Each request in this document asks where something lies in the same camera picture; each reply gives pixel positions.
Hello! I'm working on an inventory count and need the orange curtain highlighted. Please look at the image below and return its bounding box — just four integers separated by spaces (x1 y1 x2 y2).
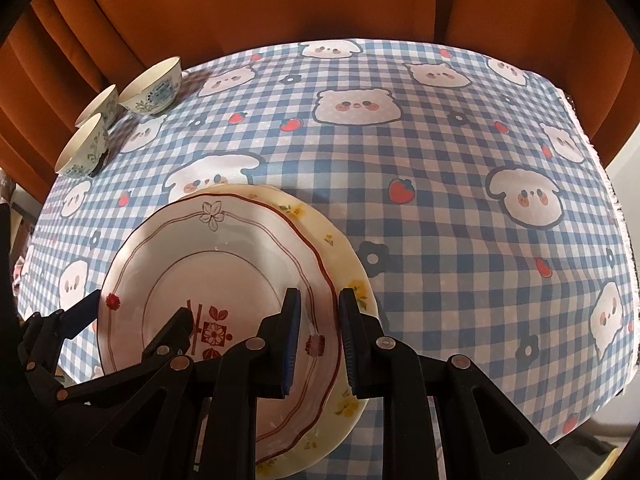
0 0 616 201

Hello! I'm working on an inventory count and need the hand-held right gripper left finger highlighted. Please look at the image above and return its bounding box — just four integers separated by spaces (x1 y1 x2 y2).
85 287 303 480

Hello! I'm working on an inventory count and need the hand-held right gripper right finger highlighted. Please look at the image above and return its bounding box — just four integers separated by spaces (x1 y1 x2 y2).
339 287 557 480

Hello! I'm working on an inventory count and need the white plate with red pattern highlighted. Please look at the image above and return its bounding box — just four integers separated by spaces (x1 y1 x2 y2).
96 194 347 461

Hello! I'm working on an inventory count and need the blue checked printed tablecloth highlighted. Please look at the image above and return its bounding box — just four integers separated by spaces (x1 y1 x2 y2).
15 37 640 466

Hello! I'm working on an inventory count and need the white bowl with blue pattern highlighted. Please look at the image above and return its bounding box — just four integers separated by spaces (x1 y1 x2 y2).
118 56 182 117
54 112 110 179
75 85 120 128

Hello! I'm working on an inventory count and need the round yellow floral plate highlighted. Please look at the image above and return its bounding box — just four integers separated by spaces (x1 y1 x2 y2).
220 184 372 467

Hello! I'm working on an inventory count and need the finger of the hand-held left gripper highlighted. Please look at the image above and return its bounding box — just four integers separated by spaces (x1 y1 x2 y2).
50 290 101 343
142 307 194 361

